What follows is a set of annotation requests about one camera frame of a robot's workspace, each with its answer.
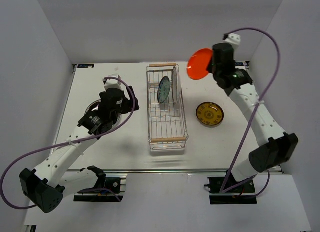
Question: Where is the orange plate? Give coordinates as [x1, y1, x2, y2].
[186, 48, 213, 80]

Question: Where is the large white plate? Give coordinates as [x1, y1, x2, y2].
[171, 65, 181, 104]
[85, 99, 122, 128]

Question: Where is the yellow patterned plate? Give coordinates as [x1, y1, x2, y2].
[195, 102, 225, 127]

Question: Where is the wire dish rack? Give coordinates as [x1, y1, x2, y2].
[146, 63, 189, 151]

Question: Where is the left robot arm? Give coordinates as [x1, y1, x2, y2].
[19, 86, 140, 213]

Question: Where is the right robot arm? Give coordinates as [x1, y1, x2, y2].
[207, 42, 299, 192]

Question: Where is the dark patterned plate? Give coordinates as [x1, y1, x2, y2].
[157, 76, 171, 103]

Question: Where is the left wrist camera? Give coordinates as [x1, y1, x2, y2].
[102, 78, 122, 91]

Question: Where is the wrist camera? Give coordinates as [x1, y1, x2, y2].
[102, 78, 122, 91]
[223, 33, 241, 50]

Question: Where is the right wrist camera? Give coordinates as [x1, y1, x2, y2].
[223, 33, 241, 50]

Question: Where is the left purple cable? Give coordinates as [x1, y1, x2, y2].
[0, 76, 140, 208]

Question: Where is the purple cable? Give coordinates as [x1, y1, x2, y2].
[219, 27, 280, 198]
[0, 76, 140, 208]

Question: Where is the aluminium table rail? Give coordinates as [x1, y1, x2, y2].
[67, 168, 283, 174]

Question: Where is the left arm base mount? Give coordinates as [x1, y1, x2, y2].
[73, 173, 127, 202]

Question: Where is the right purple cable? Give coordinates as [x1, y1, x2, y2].
[219, 27, 280, 198]

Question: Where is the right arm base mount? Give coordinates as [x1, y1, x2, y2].
[204, 176, 257, 205]

